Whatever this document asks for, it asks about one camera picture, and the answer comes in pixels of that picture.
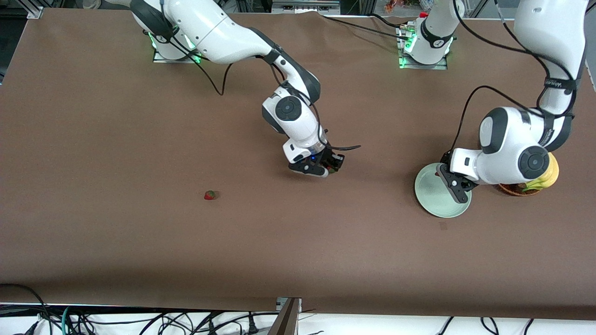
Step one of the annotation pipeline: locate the light green plate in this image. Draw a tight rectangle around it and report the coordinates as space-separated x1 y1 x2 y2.
414 162 472 218

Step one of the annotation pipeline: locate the brown wicker basket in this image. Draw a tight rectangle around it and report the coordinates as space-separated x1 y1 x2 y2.
497 183 543 197

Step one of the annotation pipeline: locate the brown table cover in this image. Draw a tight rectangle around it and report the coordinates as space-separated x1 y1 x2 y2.
0 7 596 322

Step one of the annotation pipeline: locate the yellow banana bunch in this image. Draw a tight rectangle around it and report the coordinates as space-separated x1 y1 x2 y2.
524 153 559 192

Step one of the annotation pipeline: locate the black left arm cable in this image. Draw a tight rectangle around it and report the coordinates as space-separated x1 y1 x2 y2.
449 0 578 156

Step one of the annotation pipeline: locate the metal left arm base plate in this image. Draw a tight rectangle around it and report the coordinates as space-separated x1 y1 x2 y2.
399 54 448 70

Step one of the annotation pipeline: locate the grey metal frame box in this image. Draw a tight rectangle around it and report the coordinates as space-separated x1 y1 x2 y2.
271 0 341 14

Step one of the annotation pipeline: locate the metal profile bracket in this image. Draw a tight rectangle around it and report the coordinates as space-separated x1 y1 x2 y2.
269 297 302 335

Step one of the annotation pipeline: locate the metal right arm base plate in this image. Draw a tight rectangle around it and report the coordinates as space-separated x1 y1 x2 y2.
153 49 202 64

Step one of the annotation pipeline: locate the teal cable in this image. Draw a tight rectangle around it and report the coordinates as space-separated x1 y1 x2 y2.
61 306 75 335

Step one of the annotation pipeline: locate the thick black cable loop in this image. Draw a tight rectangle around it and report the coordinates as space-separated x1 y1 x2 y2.
0 283 54 335

